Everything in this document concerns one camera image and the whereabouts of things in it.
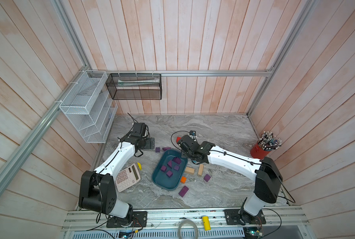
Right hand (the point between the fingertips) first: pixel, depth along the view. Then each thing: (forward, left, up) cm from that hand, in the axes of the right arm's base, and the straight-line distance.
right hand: (184, 150), depth 85 cm
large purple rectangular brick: (-20, 0, -12) cm, 23 cm away
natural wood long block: (-6, -10, -12) cm, 17 cm away
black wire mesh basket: (+46, +36, +13) cm, 60 cm away
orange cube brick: (-13, 0, -13) cm, 18 cm away
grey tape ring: (-34, 0, -10) cm, 36 cm away
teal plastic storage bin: (-13, +14, -13) cm, 23 cm away
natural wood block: (-8, -3, -10) cm, 13 cm away
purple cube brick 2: (-12, -13, -11) cm, 21 cm away
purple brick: (+7, +12, -9) cm, 17 cm away
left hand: (+4, +24, 0) cm, 24 cm away
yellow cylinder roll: (-35, -11, -11) cm, 38 cm away
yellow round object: (-6, +27, -9) cm, 30 cm away
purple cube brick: (-11, +9, -9) cm, 17 cm away
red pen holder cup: (+5, -49, +2) cm, 49 cm away
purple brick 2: (-7, +13, -9) cm, 17 cm away
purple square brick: (-6, +5, -11) cm, 13 cm away
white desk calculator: (-13, +33, -10) cm, 37 cm away
